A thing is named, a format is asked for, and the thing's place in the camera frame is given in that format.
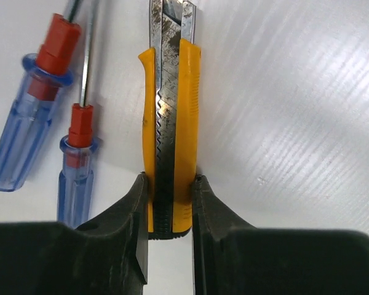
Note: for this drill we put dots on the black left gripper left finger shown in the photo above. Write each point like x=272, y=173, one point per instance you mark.
x=105, y=255

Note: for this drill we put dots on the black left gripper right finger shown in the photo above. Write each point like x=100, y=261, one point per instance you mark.
x=233, y=257

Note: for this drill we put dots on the blue handled screwdriver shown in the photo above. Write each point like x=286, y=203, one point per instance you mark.
x=76, y=178
x=46, y=76

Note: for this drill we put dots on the yellow utility knife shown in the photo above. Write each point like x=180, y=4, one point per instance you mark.
x=171, y=116

